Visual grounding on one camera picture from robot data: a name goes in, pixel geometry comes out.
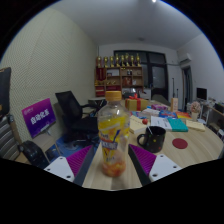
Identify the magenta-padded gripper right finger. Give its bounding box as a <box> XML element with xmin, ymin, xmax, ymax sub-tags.
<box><xmin>128</xmin><ymin>143</ymin><xmax>183</xmax><ymax>187</ymax></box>

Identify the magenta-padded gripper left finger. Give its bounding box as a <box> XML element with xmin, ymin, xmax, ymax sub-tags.
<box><xmin>43</xmin><ymin>144</ymin><xmax>96</xmax><ymax>187</ymax></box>

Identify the orange-capped juice bottle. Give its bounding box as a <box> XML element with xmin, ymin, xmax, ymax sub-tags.
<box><xmin>97</xmin><ymin>90</ymin><xmax>131</xmax><ymax>178</ymax></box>

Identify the black dotted mug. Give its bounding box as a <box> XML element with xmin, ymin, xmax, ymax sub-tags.
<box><xmin>136</xmin><ymin>125</ymin><xmax>167</xmax><ymax>154</ymax></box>

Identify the flat round red coaster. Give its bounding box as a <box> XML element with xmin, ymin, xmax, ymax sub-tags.
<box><xmin>171</xmin><ymin>137</ymin><xmax>189</xmax><ymax>150</ymax></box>

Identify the black bag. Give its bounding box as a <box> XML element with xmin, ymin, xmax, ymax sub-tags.
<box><xmin>18</xmin><ymin>139</ymin><xmax>51</xmax><ymax>169</ymax></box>

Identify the white booklet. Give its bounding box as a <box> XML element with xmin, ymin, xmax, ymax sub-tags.
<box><xmin>149</xmin><ymin>115</ymin><xmax>173</xmax><ymax>132</ymax></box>

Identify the teal book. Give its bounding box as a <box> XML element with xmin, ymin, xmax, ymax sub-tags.
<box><xmin>167</xmin><ymin>118</ymin><xmax>189</xmax><ymax>133</ymax></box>

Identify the beige notebook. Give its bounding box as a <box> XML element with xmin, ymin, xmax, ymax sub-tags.
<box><xmin>128</xmin><ymin>114</ymin><xmax>151</xmax><ymax>135</ymax></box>

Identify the black office chair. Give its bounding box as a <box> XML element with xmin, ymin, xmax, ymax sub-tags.
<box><xmin>54</xmin><ymin>90</ymin><xmax>101</xmax><ymax>141</ymax></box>

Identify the blue book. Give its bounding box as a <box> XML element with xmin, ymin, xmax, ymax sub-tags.
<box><xmin>159</xmin><ymin>109</ymin><xmax>178</xmax><ymax>118</ymax></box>

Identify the pale yellow envelope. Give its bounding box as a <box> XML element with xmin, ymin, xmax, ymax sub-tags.
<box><xmin>185</xmin><ymin>119</ymin><xmax>207</xmax><ymax>132</ymax></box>

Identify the purple sign board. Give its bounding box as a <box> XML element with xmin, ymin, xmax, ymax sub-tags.
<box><xmin>21</xmin><ymin>97</ymin><xmax>57</xmax><ymax>139</ymax></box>

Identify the orange book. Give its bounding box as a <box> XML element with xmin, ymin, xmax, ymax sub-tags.
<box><xmin>176</xmin><ymin>111</ymin><xmax>193</xmax><ymax>120</ymax></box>

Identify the pink flat box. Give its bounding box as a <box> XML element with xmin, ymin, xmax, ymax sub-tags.
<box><xmin>150</xmin><ymin>103</ymin><xmax>169</xmax><ymax>111</ymax></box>

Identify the grey striped chair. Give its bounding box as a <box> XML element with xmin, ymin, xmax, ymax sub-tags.
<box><xmin>0</xmin><ymin>66</ymin><xmax>21</xmax><ymax>161</ymax></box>

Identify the tan upright carton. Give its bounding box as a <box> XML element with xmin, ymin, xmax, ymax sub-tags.
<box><xmin>170</xmin><ymin>97</ymin><xmax>179</xmax><ymax>113</ymax></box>

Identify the flower bouquet in vase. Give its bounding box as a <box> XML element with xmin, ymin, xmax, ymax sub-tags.
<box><xmin>189</xmin><ymin>100</ymin><xmax>203</xmax><ymax>122</ymax></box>

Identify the yellow gift box red ribbon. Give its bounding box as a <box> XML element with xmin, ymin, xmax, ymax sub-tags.
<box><xmin>124</xmin><ymin>93</ymin><xmax>150</xmax><ymax>112</ymax></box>

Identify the small round white table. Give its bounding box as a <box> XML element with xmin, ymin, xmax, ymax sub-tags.
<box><xmin>88</xmin><ymin>96</ymin><xmax>108</xmax><ymax>108</ymax></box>

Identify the white side desk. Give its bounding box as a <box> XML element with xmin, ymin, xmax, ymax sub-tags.
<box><xmin>199</xmin><ymin>103</ymin><xmax>224</xmax><ymax>134</ymax></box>

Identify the black computer monitor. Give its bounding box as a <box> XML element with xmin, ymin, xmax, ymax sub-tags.
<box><xmin>195</xmin><ymin>87</ymin><xmax>208</xmax><ymax>101</ymax></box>

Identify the dark glass door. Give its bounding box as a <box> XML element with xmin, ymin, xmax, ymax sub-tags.
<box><xmin>113</xmin><ymin>49</ymin><xmax>169</xmax><ymax>93</ymax></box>

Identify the wooden shelf unit with trophies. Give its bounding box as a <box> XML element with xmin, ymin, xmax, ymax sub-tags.
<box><xmin>94</xmin><ymin>53</ymin><xmax>145</xmax><ymax>98</ymax></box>

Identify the white wall air conditioner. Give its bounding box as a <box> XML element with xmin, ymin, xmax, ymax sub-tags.
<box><xmin>176</xmin><ymin>49</ymin><xmax>194</xmax><ymax>66</ymax></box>

